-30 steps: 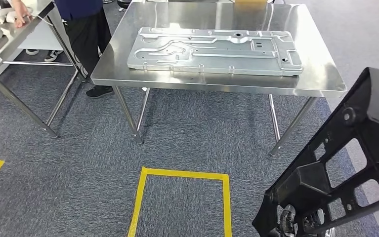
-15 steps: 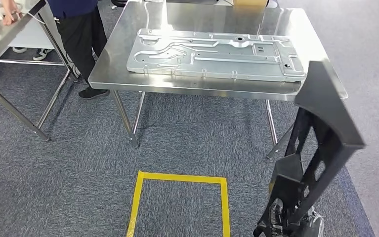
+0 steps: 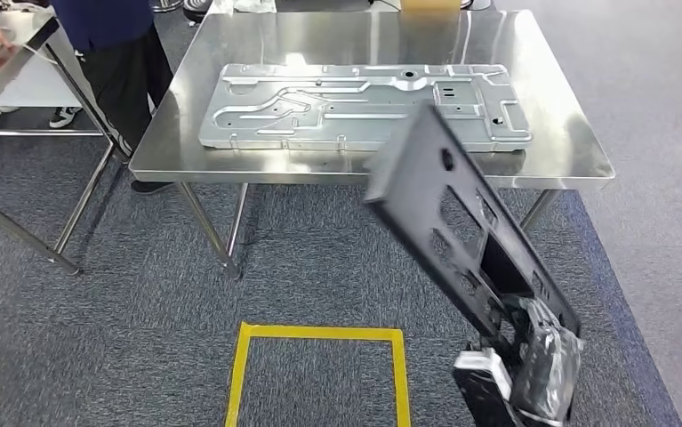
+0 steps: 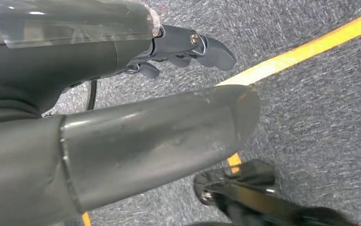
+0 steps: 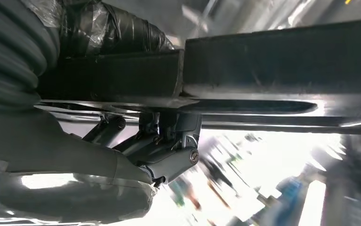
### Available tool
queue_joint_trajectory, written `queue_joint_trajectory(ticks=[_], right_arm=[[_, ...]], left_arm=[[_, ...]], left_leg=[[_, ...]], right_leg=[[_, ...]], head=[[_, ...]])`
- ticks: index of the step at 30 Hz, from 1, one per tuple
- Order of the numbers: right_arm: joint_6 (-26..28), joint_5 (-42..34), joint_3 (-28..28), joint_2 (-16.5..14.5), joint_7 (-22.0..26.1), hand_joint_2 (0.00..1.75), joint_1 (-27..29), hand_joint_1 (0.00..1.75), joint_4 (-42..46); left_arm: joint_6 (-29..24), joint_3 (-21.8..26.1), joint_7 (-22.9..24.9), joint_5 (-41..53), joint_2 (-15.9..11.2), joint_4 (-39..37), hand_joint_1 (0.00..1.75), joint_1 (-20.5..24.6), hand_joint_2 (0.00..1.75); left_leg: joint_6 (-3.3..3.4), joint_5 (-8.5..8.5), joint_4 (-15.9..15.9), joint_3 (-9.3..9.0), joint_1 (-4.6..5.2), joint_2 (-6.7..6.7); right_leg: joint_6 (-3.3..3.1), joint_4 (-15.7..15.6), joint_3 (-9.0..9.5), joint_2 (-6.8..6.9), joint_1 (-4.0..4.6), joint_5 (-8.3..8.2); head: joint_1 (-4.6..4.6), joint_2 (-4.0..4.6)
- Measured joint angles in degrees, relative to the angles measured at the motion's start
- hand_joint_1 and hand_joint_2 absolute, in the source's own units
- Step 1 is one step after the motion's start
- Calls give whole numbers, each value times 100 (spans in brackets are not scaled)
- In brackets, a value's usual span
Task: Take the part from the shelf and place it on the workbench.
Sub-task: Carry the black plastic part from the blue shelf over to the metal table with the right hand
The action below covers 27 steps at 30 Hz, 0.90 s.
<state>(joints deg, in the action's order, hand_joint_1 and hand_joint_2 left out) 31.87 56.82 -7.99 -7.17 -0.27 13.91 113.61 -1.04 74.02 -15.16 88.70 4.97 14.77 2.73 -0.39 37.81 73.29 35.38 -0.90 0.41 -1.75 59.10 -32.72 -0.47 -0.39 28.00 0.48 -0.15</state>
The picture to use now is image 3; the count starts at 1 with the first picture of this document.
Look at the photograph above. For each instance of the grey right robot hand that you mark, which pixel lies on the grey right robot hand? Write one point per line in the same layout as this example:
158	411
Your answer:
547	371

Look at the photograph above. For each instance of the black plastic frame part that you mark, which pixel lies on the black plastic frame part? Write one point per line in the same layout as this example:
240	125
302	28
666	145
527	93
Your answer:
417	171

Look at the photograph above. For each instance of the steel workbench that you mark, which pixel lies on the steel workbench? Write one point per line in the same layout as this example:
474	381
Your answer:
552	88

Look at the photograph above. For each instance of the yellow floor tape square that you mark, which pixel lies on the yellow floor tape square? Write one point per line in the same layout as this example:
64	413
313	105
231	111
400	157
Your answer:
317	332

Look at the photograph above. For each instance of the stamped silver metal panel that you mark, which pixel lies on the stamped silver metal panel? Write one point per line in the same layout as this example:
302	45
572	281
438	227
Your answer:
346	127

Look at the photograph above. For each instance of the brown cardboard box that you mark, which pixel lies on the brown cardboard box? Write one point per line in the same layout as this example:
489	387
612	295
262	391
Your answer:
429	4

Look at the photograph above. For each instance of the clear plastic bag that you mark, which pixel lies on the clear plastic bag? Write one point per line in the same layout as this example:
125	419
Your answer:
255	4

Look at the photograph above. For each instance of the white desk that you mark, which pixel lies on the white desk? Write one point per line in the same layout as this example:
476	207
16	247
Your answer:
217	9

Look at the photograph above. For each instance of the round black stanchion base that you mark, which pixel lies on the round black stanchion base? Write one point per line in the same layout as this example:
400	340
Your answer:
194	9

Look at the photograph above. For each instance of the round chrome stanchion base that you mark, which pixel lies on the round chrome stanchion base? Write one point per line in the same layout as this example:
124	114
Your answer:
167	4

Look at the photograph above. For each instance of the person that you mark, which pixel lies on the person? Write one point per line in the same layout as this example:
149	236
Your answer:
105	17

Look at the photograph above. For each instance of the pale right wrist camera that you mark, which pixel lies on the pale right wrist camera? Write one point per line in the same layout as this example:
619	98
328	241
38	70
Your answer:
482	362

